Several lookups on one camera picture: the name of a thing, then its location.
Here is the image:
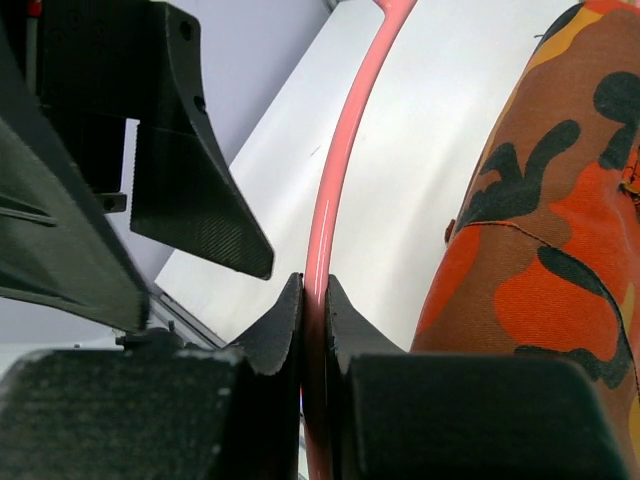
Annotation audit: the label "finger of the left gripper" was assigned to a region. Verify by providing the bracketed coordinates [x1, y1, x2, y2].
[130, 2, 274, 280]
[1, 25, 149, 332]

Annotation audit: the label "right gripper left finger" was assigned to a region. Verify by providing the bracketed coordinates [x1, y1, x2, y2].
[1, 274, 303, 479]

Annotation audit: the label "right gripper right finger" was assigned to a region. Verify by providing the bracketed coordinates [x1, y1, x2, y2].
[326, 278, 630, 479]

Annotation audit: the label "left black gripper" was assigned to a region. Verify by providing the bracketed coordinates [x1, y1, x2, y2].
[1, 1, 164, 194]

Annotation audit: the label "pink plastic hanger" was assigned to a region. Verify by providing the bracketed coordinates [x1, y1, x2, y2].
[301, 0, 416, 479]

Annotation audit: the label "orange camouflage trousers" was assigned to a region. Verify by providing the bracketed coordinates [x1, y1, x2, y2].
[411, 1, 639, 477]

